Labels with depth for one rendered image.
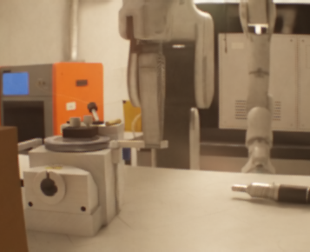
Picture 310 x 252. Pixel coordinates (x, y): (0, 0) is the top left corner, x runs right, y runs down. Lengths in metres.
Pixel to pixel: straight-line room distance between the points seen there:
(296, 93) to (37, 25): 2.65
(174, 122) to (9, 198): 0.93
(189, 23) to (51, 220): 0.70
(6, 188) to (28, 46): 3.88
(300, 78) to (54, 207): 1.70
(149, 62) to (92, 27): 3.21
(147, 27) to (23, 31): 3.67
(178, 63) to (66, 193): 0.61
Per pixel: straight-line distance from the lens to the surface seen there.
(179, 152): 1.14
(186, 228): 0.52
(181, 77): 1.02
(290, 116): 2.08
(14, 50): 4.19
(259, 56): 1.21
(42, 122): 1.84
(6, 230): 0.21
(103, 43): 3.63
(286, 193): 0.62
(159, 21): 0.48
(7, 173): 0.21
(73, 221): 0.50
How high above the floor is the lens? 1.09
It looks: 7 degrees down
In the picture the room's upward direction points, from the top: straight up
